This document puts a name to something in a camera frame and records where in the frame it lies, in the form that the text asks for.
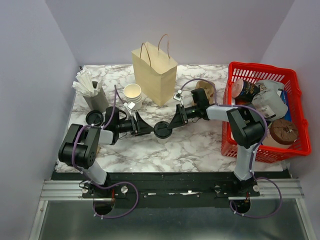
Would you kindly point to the grey straw holder cup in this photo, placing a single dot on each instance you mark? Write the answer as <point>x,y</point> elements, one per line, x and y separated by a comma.
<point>98,102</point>

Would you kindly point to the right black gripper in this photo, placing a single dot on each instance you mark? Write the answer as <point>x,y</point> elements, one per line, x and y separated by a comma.
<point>179,118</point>

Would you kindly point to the black coffee cup lid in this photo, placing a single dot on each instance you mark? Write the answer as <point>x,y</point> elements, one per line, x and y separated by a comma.
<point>161,130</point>

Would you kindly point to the red plastic basket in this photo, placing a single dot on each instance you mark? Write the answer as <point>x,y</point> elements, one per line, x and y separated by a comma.
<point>252,72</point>

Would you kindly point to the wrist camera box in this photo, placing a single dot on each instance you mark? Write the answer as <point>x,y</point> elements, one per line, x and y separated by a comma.
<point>178,96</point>
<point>129,107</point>

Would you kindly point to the brown paper bag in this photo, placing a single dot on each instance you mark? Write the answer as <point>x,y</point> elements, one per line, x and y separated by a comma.
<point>155,71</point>

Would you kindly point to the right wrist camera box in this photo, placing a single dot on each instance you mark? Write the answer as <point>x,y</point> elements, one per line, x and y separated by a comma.
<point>178,96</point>

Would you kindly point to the stack of white paper cups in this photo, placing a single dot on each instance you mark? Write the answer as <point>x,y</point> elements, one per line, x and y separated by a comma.
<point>133,94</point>

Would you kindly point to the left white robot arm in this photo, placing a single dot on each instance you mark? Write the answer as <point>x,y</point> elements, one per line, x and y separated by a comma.
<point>80,144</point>

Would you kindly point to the white paper cup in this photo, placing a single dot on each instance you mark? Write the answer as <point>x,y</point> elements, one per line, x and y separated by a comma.
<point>163,140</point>

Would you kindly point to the brown lidded tub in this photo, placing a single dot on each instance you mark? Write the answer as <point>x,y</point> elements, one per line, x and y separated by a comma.
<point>281,134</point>

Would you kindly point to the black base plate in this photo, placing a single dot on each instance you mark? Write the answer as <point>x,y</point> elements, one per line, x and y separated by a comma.
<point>169,190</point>

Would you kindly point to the blue box in basket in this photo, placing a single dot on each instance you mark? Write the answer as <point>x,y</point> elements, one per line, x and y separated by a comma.
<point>285,100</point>

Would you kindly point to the dark printed cup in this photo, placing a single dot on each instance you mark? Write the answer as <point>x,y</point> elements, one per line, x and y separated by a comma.
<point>244,91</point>

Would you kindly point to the aluminium rail frame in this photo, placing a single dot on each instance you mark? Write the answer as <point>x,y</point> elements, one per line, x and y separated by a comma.
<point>68,190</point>

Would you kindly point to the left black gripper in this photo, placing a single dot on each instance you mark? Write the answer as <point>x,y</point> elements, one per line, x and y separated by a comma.
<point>140,127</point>

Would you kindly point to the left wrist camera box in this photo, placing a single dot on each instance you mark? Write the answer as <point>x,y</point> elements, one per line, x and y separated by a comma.
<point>129,107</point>

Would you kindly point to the grey plastic bag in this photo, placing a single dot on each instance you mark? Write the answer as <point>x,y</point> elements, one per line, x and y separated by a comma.
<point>268,101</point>

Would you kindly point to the blue orange packet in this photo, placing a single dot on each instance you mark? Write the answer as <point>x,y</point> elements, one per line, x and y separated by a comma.
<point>98,149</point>

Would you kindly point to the brown cardboard cup carrier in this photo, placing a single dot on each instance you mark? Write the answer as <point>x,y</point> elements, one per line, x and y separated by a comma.
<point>208,88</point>

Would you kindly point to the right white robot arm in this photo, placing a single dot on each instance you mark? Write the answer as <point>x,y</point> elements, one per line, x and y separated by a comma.
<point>248,128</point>

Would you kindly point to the white wrapped straws bundle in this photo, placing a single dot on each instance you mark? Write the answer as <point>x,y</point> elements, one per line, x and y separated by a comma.
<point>85,86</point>

